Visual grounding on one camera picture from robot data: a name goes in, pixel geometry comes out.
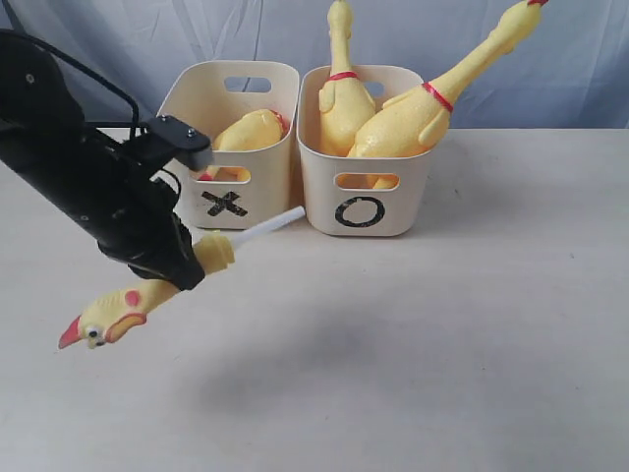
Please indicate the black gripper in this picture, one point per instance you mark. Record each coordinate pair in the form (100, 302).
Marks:
(128, 214)

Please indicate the headless yellow rubber chicken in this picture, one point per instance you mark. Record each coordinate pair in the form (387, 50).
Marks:
(255, 130)

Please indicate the severed rubber chicken head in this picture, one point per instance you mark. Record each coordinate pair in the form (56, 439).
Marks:
(107, 319)

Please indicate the whole yellow rubber chicken front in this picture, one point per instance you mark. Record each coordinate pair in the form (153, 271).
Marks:
(344, 103)

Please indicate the whole yellow rubber chicken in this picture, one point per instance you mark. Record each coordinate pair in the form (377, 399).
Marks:
(344, 103)
(415, 121)

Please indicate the whole yellow rubber chicken back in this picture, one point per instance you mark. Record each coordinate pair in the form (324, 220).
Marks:
(415, 121)

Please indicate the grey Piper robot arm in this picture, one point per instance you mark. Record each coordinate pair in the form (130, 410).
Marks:
(34, 96)

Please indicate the cream bin marked X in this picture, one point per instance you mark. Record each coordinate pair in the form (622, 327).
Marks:
(211, 96)

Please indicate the cream bin marked O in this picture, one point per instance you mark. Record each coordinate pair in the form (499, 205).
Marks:
(353, 212)

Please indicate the blue-grey backdrop curtain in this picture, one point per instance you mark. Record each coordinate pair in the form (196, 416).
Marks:
(572, 72)

